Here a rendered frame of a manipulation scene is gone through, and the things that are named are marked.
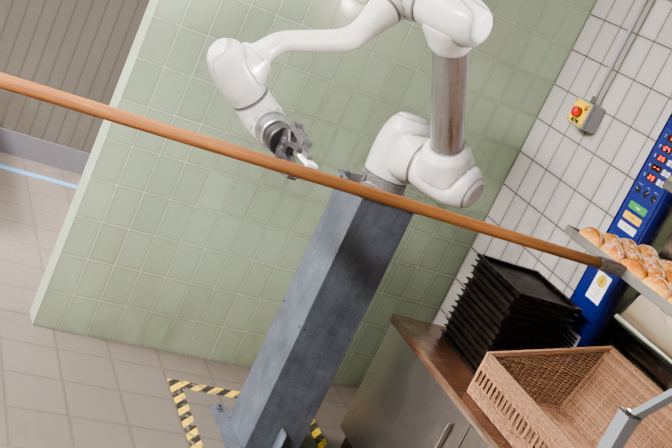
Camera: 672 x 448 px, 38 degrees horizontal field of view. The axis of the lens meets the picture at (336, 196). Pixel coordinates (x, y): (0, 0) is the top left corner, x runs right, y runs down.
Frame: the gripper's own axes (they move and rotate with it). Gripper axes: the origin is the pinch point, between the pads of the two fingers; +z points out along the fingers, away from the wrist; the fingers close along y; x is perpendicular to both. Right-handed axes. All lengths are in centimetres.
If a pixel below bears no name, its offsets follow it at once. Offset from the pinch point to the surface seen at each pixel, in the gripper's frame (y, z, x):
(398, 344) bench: 68, -62, -92
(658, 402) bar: 19, 40, -95
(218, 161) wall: 42, -120, -28
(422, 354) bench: 63, -47, -92
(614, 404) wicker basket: 47, -9, -140
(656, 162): -24, -49, -144
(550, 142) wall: -9, -106, -147
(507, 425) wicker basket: 58, -3, -97
